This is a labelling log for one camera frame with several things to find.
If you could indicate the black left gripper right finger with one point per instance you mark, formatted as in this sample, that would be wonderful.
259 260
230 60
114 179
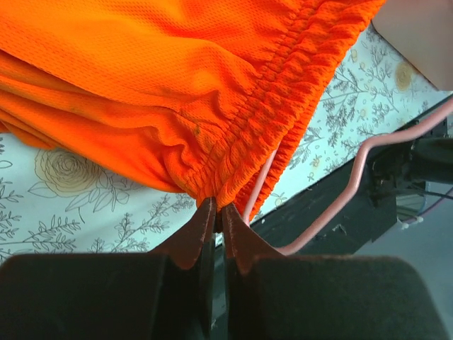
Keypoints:
273 296

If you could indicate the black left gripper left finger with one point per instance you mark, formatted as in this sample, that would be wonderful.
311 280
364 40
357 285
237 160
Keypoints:
165 293

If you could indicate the orange mesh shorts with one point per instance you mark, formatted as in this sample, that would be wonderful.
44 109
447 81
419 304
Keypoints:
208 98

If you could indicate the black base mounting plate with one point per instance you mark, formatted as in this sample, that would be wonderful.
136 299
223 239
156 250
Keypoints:
336 205

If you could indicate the pink compartment organizer box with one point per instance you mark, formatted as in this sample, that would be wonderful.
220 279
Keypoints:
421 31

